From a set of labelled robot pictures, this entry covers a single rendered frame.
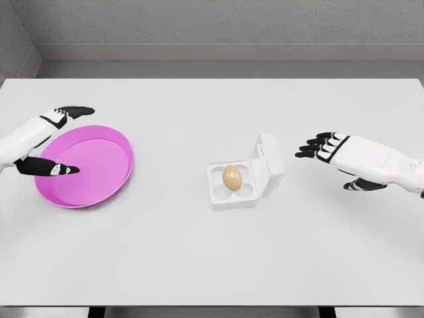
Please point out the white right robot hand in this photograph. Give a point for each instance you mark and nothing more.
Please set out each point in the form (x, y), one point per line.
(364, 155)

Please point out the pink round plate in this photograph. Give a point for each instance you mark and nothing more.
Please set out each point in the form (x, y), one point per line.
(86, 165)

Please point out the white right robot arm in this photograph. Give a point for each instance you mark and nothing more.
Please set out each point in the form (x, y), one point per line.
(417, 174)

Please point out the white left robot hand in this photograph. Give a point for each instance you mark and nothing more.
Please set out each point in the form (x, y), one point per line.
(23, 137)

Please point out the white egg box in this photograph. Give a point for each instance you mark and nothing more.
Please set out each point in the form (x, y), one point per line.
(246, 175)

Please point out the beige egg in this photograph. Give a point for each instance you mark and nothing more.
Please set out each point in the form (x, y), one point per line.
(232, 177)

